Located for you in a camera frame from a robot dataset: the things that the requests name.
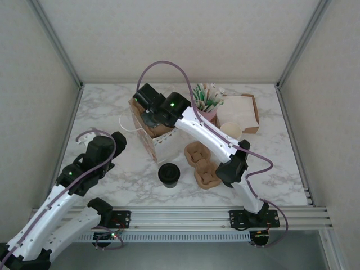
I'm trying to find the cartoon print paper gift bag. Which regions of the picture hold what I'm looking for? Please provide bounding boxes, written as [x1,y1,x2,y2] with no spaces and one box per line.
[118,95,182,164]

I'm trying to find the black lidded coffee cup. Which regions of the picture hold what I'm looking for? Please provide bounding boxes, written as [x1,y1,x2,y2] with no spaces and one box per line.
[157,162,181,190]

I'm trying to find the green striped wrapped straw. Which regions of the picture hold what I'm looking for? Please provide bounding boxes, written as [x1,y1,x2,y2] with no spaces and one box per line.
[190,89,202,109]
[196,83,208,110]

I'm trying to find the pink straw holder cup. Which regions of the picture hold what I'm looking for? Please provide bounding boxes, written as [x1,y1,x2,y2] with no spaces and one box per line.
[193,108,218,129]

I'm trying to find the white paper wrapped straw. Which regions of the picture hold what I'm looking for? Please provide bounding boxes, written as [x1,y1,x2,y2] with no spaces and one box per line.
[215,87,226,109]
[206,82,216,109]

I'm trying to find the white paper cup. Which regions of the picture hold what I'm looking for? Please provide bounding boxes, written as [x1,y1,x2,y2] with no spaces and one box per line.
[219,122,242,141]

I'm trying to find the small control circuit board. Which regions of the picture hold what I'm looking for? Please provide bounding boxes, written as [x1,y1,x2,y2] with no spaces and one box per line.
[251,229,270,240]
[93,230,124,240]

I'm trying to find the white paper napkin stack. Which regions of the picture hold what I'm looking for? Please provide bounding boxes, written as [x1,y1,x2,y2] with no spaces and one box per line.
[217,94,259,130]

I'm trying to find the brown cardboard napkin tray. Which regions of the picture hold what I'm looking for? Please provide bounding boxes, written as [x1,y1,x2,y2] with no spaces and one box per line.
[215,93,260,134]

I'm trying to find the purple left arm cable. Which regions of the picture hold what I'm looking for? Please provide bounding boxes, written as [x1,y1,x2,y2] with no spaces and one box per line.
[0,128,125,270]

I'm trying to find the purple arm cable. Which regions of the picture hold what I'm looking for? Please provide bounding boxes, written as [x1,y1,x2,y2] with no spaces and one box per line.
[0,128,125,270]
[136,60,289,250]

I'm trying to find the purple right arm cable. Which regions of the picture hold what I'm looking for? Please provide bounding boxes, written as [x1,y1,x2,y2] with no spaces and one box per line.
[136,60,289,250]

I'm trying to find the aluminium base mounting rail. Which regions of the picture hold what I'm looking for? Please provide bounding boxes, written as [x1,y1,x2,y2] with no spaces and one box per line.
[28,206,334,231]

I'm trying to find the grey slotted cable duct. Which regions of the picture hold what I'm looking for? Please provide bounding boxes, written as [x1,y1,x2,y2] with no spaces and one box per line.
[35,232,251,243]

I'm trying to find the aluminium frame post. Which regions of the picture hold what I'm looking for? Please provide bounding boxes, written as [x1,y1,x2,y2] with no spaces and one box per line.
[29,0,85,88]
[276,0,334,90]

